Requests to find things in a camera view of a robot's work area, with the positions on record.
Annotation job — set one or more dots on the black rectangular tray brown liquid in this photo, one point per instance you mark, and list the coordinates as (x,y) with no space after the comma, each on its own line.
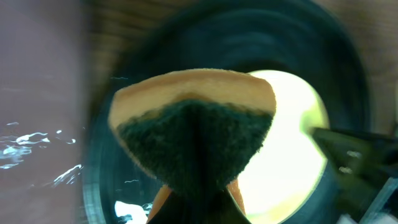
(42,111)

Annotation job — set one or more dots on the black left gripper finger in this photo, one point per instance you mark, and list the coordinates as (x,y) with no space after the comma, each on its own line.
(221,209)

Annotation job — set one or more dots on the yellow plate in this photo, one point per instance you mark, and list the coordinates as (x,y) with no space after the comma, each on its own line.
(282,176)

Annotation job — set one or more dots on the round black serving tray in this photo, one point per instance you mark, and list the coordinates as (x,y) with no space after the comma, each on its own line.
(292,36)

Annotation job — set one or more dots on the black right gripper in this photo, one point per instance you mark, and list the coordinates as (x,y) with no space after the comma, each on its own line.
(367,163)

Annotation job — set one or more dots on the orange green scrub sponge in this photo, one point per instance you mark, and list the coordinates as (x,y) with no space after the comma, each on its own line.
(194,130)

